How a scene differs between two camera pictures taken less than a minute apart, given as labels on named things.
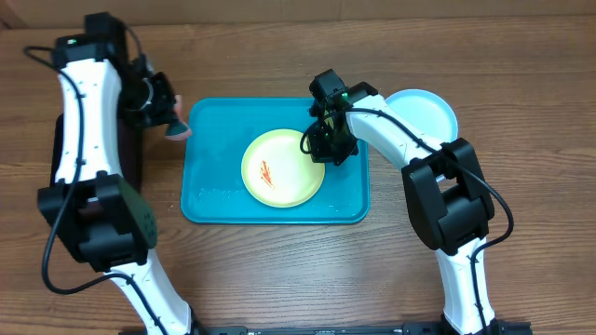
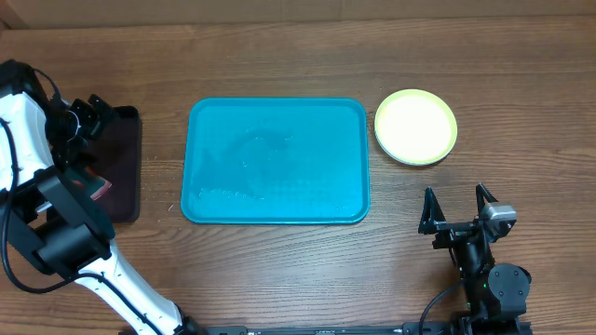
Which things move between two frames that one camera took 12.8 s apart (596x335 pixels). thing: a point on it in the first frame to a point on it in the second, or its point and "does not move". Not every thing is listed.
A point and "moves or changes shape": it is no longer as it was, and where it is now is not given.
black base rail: [386, 328] does not move
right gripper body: [336, 148] to [453, 235]
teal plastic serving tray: [215, 133] does not move
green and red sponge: [178, 129] moves or changes shape
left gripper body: [160, 104] to [87, 118]
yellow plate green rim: [277, 173] to [415, 127]
